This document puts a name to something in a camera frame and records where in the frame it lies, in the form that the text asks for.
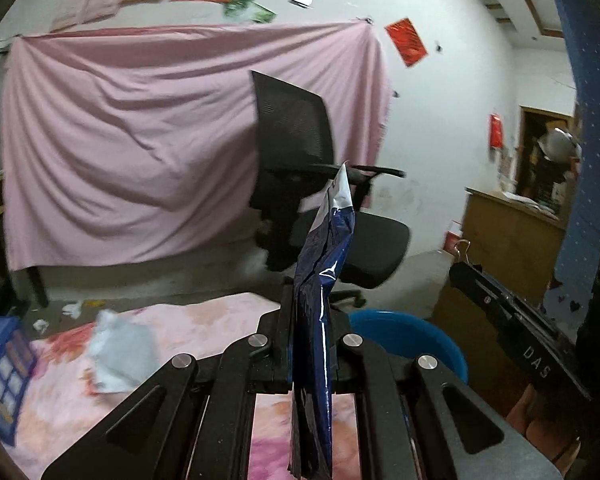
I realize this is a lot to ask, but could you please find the red wall paper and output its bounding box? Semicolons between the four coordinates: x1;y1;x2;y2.
384;17;429;69

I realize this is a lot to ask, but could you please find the red hanging ornament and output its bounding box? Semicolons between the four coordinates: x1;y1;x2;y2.
489;112;505;151

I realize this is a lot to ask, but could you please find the pink hanging bed sheet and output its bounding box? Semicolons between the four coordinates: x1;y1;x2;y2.
0;21;394;272

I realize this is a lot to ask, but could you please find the wooden door frame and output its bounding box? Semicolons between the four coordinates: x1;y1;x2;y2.
515;105;582;207

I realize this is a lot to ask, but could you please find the blue plastic basin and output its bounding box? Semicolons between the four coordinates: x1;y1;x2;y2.
347;308;469;387

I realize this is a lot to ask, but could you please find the blue dotted curtain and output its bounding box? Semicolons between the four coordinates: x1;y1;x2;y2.
542;0;600;322

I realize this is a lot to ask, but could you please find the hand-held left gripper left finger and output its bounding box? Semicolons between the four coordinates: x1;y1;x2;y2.
40;284;297;480

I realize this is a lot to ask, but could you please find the black mesh office chair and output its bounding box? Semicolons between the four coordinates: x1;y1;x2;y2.
249;70;412;309

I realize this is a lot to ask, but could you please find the dark blue snack packet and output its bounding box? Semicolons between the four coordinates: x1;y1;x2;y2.
286;160;357;480

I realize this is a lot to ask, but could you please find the white crumpled plastic bag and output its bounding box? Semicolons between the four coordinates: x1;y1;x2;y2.
82;309;164;395

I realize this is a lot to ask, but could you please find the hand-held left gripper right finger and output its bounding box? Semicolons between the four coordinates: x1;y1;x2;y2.
331;331;567;480

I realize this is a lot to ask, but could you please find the blue cardboard box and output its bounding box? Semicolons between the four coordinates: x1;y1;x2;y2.
0;316;39;449

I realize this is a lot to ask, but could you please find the wooden cabinet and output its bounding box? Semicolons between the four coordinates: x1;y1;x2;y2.
430;186;569;418

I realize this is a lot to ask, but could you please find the white hanging plastic bag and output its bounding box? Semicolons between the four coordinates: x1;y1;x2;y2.
537;127;582;164

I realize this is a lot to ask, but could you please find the person's right hand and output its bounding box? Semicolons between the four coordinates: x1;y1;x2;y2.
506;384;589;477

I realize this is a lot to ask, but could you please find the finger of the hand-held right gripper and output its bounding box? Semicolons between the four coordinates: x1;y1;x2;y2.
449;260;557;336

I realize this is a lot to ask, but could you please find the pink floral blanket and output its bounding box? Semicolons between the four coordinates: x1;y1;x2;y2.
10;291;363;480

